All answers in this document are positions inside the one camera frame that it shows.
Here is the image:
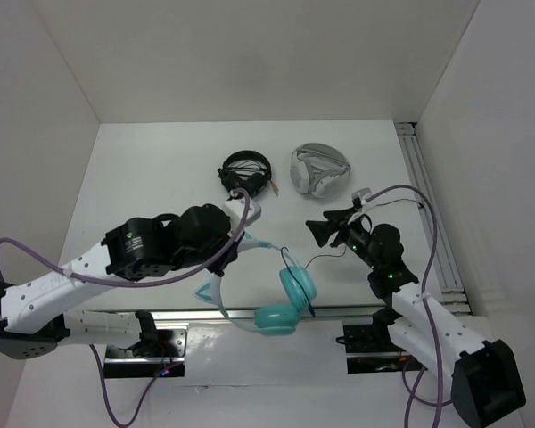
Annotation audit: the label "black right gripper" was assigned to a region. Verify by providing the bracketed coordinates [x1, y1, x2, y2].
[304, 206, 380, 270]

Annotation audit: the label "teal cat ear headphones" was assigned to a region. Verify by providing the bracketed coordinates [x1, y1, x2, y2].
[193, 232, 317, 337]

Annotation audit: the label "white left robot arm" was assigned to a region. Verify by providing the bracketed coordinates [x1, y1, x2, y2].
[0, 204, 247, 360]

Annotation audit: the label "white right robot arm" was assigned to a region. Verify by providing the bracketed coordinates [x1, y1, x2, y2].
[306, 209, 526, 427]

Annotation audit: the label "black headphones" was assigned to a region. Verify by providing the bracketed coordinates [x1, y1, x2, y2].
[218, 150, 279, 198]

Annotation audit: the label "white gaming headset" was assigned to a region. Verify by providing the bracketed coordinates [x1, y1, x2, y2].
[290, 143, 351, 199]

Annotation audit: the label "purple left braided cable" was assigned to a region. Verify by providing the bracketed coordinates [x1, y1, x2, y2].
[0, 189, 251, 427]

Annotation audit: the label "purple braided cable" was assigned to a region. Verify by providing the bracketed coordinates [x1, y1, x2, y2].
[0, 189, 251, 427]
[367, 185, 456, 428]

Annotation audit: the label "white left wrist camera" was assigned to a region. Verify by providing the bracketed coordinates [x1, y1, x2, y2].
[222, 188, 261, 230]

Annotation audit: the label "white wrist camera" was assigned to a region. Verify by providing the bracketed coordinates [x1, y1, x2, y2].
[351, 187, 373, 212]
[222, 188, 261, 230]

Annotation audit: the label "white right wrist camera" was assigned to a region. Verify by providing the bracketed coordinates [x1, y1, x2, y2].
[351, 187, 373, 212]

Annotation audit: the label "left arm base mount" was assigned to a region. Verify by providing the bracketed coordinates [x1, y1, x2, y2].
[103, 311, 188, 379]

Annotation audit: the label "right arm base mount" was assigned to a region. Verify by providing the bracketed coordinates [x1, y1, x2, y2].
[335, 308, 422, 375]

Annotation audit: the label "aluminium front rail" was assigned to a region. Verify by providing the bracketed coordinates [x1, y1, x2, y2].
[66, 304, 411, 333]

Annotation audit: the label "purple right braided cable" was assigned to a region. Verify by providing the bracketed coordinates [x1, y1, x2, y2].
[367, 185, 456, 428]

